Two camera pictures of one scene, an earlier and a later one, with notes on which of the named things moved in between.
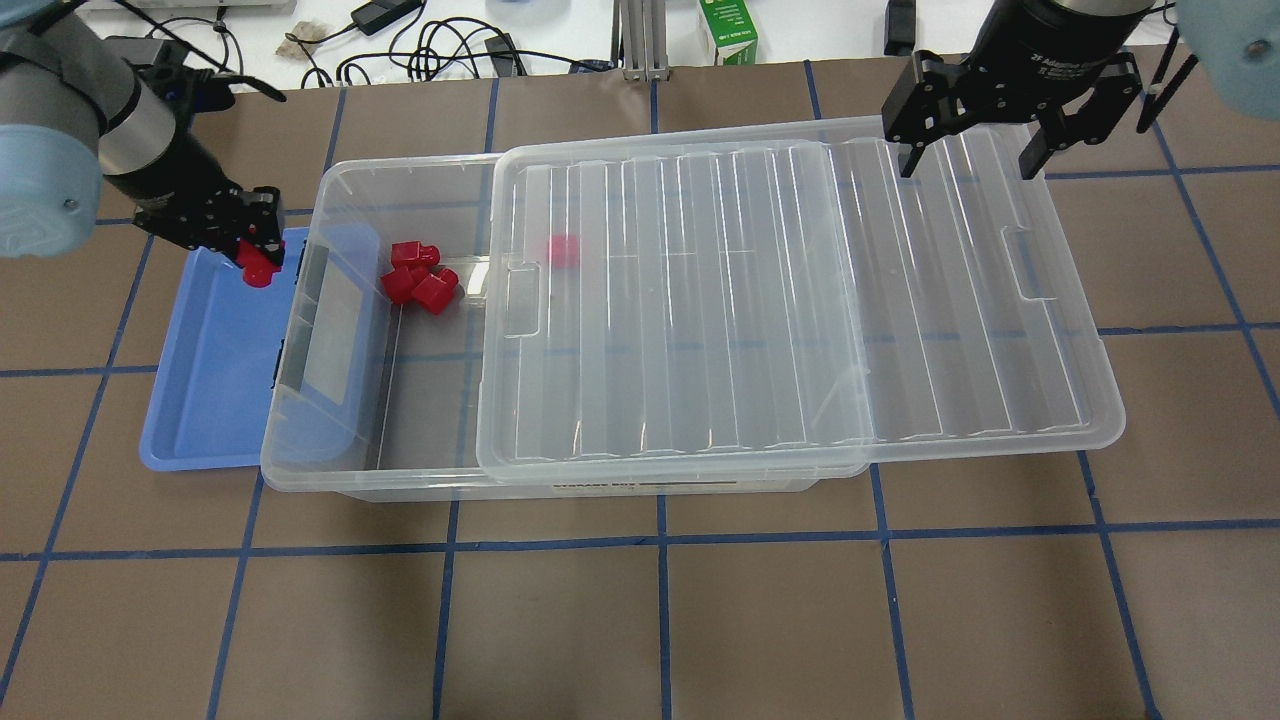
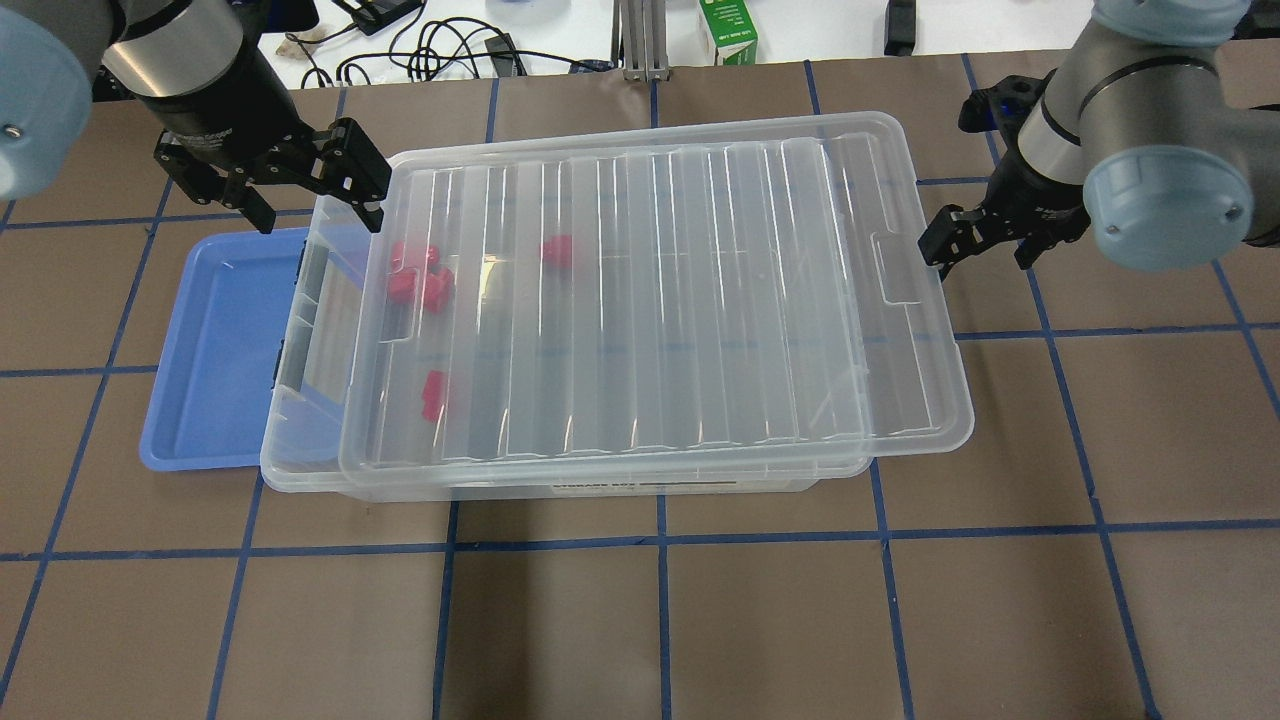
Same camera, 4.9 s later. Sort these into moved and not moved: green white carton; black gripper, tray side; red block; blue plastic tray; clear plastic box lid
Moved: clear plastic box lid; red block; black gripper, tray side
Not moved: green white carton; blue plastic tray
